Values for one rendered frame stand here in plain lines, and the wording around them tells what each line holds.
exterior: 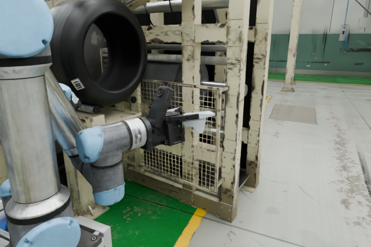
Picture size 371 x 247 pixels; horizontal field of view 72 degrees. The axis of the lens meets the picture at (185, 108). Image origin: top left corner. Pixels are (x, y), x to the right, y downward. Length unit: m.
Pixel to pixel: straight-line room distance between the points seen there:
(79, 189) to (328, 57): 9.43
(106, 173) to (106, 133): 0.09
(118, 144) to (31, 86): 0.22
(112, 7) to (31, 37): 1.03
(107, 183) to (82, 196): 1.44
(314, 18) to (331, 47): 1.16
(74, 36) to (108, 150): 0.82
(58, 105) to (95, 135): 0.13
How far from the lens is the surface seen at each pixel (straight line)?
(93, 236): 0.87
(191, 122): 0.70
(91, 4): 1.42
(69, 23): 1.36
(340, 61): 10.42
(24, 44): 0.48
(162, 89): 0.69
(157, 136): 0.69
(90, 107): 1.47
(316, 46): 10.33
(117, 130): 0.61
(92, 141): 0.59
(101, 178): 0.64
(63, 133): 0.70
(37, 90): 0.52
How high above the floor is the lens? 1.28
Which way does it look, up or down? 15 degrees down
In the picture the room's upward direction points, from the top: straight up
